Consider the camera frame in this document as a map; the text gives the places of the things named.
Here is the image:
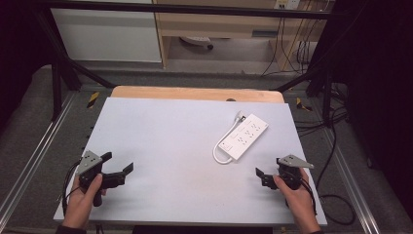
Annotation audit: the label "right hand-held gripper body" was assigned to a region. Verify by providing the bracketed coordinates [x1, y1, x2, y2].
[276, 154, 316, 191]

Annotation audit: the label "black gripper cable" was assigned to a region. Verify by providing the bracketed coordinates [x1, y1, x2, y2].
[60, 160, 82, 216]
[300, 177, 319, 217]

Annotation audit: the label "white power strip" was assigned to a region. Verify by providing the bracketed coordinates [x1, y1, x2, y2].
[217, 113, 270, 162]

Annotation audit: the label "metal floor rail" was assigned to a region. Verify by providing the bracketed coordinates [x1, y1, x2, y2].
[0, 92, 78, 226]
[311, 99, 382, 234]

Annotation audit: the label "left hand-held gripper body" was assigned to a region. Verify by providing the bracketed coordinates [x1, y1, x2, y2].
[76, 149, 127, 208]

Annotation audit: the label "person's right hand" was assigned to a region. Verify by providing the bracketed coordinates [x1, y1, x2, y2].
[272, 168, 321, 234]

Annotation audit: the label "black hanging cables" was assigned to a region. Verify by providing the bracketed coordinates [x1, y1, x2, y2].
[260, 14, 323, 78]

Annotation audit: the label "black metal frame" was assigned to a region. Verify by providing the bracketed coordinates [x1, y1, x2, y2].
[32, 0, 337, 122]

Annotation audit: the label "black curtain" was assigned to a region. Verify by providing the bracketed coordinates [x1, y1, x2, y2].
[0, 0, 56, 129]
[324, 0, 413, 214]

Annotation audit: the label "black floor cables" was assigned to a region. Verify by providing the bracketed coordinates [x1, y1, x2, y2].
[292, 82, 357, 226]

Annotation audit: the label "light wooden desk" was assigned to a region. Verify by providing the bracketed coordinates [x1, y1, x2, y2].
[152, 0, 327, 70]

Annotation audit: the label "white power strip cable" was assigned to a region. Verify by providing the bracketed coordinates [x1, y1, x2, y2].
[212, 110, 247, 166]

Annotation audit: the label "person's dark clothing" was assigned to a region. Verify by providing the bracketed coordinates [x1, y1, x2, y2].
[131, 225, 275, 234]

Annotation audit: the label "white oblong device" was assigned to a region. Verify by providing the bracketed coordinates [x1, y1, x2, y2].
[179, 35, 215, 51]

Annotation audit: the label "person's left hand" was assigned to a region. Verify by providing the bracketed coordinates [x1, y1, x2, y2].
[61, 174, 107, 230]

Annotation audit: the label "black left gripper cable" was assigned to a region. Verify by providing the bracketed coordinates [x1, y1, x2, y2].
[60, 160, 82, 216]

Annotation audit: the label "white wall socket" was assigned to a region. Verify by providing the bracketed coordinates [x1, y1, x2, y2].
[273, 0, 302, 11]

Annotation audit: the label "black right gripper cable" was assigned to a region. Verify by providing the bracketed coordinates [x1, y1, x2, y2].
[300, 177, 319, 217]

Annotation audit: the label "wooden table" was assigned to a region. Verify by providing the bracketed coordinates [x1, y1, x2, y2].
[110, 85, 286, 104]

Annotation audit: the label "white cabinet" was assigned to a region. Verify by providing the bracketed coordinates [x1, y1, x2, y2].
[51, 8, 163, 63]

